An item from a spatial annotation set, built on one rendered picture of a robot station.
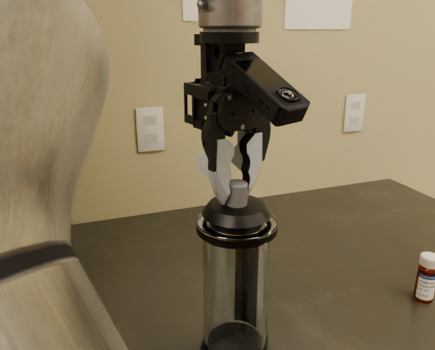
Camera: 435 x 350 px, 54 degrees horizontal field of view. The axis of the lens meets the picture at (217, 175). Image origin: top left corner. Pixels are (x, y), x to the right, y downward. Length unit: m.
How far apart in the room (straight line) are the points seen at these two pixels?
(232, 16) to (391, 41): 0.98
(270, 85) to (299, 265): 0.52
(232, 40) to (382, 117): 1.01
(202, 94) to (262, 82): 0.08
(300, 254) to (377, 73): 0.67
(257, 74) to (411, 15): 1.02
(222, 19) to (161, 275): 0.55
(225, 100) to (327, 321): 0.44
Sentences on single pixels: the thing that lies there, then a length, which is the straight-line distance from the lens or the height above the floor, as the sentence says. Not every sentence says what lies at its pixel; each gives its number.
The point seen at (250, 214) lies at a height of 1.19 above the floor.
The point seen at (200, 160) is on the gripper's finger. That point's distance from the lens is 0.56.
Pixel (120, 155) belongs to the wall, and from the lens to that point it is 1.12.
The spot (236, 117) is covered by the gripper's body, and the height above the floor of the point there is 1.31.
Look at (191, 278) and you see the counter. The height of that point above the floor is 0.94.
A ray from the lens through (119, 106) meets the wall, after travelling 1.09.
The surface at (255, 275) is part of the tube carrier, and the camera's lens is 0.56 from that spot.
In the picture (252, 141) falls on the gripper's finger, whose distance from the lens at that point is 0.54.
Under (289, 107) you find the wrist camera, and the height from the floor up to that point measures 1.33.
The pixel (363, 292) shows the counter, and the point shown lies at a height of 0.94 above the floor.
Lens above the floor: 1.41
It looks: 19 degrees down
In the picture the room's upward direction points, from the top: straight up
